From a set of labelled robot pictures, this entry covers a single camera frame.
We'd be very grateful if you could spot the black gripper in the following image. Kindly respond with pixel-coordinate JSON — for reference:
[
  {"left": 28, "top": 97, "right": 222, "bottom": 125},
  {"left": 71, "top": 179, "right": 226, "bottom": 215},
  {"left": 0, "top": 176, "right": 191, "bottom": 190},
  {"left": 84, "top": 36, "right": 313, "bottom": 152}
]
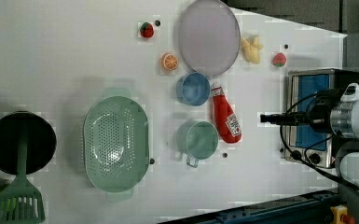
[{"left": 260, "top": 113, "right": 311, "bottom": 125}]

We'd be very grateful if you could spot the red plush ketchup bottle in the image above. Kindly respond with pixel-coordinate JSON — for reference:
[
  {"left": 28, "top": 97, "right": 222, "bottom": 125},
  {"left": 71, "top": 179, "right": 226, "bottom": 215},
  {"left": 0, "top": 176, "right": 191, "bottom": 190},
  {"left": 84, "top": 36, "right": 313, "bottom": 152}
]
[{"left": 212, "top": 82, "right": 242, "bottom": 144}]

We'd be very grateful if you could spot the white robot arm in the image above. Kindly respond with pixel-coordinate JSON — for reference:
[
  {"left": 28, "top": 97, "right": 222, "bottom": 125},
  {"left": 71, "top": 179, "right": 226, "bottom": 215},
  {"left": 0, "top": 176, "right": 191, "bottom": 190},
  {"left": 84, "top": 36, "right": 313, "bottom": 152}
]
[{"left": 260, "top": 83, "right": 359, "bottom": 192}]

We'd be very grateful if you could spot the green oval strainer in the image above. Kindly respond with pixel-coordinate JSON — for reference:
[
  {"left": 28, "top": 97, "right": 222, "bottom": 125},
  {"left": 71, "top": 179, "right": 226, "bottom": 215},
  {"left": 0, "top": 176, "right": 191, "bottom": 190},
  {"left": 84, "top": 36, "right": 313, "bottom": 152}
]
[{"left": 83, "top": 88, "right": 150, "bottom": 203}]

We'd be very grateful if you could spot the silver toaster oven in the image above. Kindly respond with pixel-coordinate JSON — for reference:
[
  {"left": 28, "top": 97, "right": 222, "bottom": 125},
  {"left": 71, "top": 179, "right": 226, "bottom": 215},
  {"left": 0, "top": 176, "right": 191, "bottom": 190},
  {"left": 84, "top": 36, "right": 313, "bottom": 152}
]
[{"left": 279, "top": 69, "right": 359, "bottom": 169}]

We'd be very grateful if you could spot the light red strawberry toy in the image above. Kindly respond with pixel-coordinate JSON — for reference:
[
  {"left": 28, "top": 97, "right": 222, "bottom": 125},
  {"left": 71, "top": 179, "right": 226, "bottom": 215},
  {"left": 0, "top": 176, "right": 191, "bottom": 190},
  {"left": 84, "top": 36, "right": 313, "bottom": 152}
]
[{"left": 272, "top": 52, "right": 287, "bottom": 67}]

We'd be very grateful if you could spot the yellow banana toy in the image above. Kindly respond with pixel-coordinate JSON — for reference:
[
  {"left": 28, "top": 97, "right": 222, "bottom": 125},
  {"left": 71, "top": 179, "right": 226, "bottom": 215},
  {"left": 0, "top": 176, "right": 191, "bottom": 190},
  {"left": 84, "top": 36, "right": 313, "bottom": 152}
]
[{"left": 241, "top": 35, "right": 263, "bottom": 64}]

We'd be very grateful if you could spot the green mug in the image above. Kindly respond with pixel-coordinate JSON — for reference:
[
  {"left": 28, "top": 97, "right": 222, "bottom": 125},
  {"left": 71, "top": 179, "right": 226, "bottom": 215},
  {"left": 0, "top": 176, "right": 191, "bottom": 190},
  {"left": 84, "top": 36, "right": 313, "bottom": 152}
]
[{"left": 176, "top": 120, "right": 219, "bottom": 168}]

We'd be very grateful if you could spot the yellow emergency stop box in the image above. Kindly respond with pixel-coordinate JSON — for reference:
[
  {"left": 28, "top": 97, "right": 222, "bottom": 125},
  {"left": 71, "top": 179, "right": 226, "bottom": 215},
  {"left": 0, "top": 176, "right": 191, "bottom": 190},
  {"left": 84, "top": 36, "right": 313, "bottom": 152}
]
[{"left": 330, "top": 205, "right": 350, "bottom": 224}]

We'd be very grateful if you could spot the grey round plate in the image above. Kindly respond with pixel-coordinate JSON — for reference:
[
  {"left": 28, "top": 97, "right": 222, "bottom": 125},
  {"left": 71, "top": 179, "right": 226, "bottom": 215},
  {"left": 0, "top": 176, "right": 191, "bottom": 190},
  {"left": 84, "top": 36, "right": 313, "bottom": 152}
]
[{"left": 178, "top": 0, "right": 241, "bottom": 77}]

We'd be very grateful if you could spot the orange slice toy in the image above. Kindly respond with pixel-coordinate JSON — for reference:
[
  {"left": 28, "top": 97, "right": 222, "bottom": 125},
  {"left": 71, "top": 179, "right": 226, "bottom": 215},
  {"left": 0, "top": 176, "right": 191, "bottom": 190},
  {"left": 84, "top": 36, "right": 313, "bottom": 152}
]
[{"left": 161, "top": 53, "right": 178, "bottom": 71}]

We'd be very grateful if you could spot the dark red strawberry toy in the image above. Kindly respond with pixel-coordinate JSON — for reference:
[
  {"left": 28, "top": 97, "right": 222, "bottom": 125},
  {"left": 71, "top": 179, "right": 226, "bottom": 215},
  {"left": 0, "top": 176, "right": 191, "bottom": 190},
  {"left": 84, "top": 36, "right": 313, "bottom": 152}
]
[{"left": 140, "top": 22, "right": 154, "bottom": 38}]

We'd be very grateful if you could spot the green slotted spatula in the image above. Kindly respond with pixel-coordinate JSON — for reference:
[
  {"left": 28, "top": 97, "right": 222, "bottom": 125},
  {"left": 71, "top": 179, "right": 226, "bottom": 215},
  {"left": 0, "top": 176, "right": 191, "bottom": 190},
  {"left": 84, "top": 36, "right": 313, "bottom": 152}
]
[{"left": 0, "top": 122, "right": 46, "bottom": 224}]

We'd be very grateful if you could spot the black frying pan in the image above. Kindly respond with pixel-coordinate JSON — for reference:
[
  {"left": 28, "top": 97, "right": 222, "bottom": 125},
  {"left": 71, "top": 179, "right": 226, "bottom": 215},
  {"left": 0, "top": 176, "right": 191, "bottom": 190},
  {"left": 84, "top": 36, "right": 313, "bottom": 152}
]
[{"left": 0, "top": 111, "right": 57, "bottom": 175}]

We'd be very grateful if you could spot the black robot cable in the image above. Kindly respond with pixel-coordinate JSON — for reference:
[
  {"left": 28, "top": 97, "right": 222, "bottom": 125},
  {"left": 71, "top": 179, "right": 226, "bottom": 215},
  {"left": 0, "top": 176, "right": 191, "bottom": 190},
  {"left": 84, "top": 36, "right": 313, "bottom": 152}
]
[{"left": 279, "top": 92, "right": 359, "bottom": 203}]

